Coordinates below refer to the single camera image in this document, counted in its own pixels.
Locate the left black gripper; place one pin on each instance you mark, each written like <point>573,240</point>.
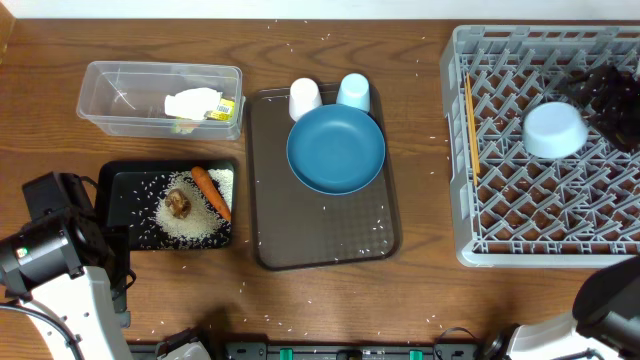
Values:
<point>119,236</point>

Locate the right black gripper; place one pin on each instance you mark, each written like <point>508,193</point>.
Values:
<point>624,86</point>

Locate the light blue bowl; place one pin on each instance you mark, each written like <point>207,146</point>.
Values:
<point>554,130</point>

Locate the brown food scrap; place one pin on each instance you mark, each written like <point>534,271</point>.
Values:
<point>178,204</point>

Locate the white rice pile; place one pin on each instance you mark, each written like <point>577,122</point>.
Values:
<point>152,227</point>

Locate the orange carrot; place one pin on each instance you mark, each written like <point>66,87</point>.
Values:
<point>204,182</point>

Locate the wooden chopstick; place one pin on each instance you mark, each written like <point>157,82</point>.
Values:
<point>474,182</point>
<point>472,126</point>

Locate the white tissue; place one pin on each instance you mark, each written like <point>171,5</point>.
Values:
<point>192,104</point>

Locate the green yellow snack wrapper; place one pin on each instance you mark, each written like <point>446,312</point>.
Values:
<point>223,112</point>

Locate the dark blue plate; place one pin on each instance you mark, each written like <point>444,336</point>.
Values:
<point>336,149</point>

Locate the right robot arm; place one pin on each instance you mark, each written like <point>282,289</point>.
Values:
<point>603,323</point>

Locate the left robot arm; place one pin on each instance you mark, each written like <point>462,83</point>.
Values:
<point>56,271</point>

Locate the black waste tray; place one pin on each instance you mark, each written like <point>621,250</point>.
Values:
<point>116,179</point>

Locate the grey dishwasher rack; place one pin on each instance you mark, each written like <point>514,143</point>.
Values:
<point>581,211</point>

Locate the clear plastic bin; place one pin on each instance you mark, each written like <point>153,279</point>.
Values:
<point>125,98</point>

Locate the dark brown serving tray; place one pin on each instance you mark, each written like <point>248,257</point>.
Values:
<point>296,227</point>

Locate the white plastic cup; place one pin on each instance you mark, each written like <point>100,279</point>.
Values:
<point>304,96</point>

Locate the light blue plastic cup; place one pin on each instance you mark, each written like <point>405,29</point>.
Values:
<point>354,91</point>

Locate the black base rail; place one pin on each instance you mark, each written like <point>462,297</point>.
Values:
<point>263,351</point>

